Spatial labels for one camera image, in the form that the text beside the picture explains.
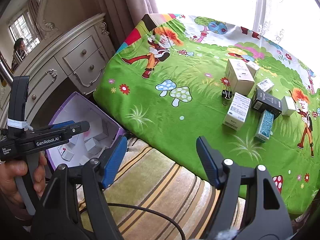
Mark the white medicine box fine text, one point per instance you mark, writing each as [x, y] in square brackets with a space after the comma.
[236, 113]

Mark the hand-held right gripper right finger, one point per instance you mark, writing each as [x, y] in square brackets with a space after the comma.
[208, 160]

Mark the striped plush cushion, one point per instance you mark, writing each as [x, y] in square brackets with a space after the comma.
[160, 180]

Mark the small white box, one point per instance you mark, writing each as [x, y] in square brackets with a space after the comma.
[288, 105]
[253, 68]

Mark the green cartoon printed blanket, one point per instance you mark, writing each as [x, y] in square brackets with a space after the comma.
[175, 120]

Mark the ornate framed mirror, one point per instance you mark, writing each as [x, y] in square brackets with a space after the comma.
[25, 25]

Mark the person's left hand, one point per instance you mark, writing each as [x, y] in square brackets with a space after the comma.
[10, 177]

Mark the teal white box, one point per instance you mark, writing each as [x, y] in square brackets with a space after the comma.
[265, 125]

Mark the black binder clip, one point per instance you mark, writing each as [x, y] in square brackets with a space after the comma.
[226, 95]

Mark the beige white box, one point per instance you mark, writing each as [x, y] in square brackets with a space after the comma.
[238, 77]

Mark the black box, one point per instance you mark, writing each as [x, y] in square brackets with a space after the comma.
[266, 103]

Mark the white box red blue label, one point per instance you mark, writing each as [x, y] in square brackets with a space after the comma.
[65, 153]

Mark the cream ornate dresser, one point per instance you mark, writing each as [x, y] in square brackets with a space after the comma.
[75, 55]

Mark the white printed medicine box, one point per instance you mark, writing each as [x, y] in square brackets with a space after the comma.
[265, 85]

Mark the white lace curtain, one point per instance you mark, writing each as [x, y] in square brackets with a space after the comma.
[275, 17]

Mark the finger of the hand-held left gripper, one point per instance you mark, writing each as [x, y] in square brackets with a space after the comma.
[77, 128]
[62, 125]

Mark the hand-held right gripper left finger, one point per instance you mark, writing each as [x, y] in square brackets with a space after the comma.
[115, 160]

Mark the purple cardboard box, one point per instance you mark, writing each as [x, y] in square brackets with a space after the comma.
[82, 112]

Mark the brown curtain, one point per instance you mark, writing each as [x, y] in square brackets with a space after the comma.
[125, 5]

